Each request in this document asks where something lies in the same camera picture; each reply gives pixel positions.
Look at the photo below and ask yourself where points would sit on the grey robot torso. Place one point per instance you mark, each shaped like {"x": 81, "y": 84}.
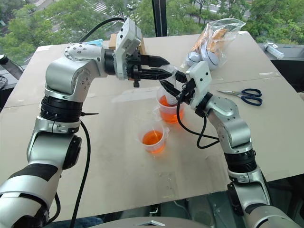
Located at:
{"x": 123, "y": 223}

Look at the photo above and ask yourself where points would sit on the brown cardboard sheet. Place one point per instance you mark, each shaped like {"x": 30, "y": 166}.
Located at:
{"x": 118, "y": 171}

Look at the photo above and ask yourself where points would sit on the packaged syringe in wrapper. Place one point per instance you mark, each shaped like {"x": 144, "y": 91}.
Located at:
{"x": 273, "y": 50}

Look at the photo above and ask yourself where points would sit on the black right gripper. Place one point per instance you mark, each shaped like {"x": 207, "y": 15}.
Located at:
{"x": 188, "y": 93}

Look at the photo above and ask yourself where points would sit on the large clear measuring cup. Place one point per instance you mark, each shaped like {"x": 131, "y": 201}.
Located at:
{"x": 169, "y": 116}

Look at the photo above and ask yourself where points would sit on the brown cardboard box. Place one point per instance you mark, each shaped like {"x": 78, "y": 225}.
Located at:
{"x": 113, "y": 41}

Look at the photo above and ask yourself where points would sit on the small clear measuring cup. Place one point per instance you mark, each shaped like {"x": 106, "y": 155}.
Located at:
{"x": 153, "y": 142}

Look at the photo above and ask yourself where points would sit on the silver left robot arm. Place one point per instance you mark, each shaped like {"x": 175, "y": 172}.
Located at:
{"x": 66, "y": 71}

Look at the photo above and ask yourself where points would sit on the clear plastic syringe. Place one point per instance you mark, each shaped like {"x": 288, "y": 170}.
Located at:
{"x": 173, "y": 82}

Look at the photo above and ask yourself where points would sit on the light blue packet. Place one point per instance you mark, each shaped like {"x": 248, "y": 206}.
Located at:
{"x": 96, "y": 43}

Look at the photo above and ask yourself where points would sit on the black window frame post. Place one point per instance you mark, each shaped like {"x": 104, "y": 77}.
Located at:
{"x": 160, "y": 17}

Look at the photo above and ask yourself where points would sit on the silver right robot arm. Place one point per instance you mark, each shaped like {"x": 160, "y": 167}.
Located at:
{"x": 232, "y": 123}

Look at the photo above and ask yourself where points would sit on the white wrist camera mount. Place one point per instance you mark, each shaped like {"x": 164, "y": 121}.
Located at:
{"x": 202, "y": 78}
{"x": 128, "y": 45}

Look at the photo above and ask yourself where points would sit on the clear plastic bag with items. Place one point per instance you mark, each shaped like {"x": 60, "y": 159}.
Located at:
{"x": 213, "y": 47}

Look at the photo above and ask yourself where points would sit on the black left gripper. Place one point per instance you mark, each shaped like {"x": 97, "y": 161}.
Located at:
{"x": 134, "y": 66}

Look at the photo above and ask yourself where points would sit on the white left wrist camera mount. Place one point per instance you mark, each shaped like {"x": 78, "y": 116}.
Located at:
{"x": 128, "y": 45}

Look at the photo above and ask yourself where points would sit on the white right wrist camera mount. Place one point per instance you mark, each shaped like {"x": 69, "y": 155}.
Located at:
{"x": 202, "y": 78}

